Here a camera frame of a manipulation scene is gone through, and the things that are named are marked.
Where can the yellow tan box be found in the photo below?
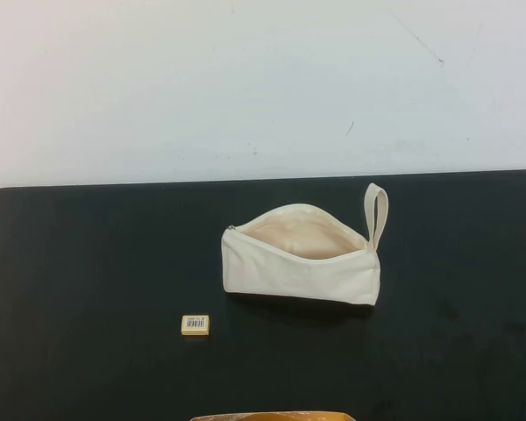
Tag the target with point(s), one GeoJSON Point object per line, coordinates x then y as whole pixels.
{"type": "Point", "coordinates": [267, 414]}

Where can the cream canvas pencil case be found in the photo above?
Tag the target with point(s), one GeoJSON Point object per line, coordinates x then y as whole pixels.
{"type": "Point", "coordinates": [298, 274]}

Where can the yellow eraser with barcode label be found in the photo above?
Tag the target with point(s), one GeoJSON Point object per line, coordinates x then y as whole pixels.
{"type": "Point", "coordinates": [196, 326]}

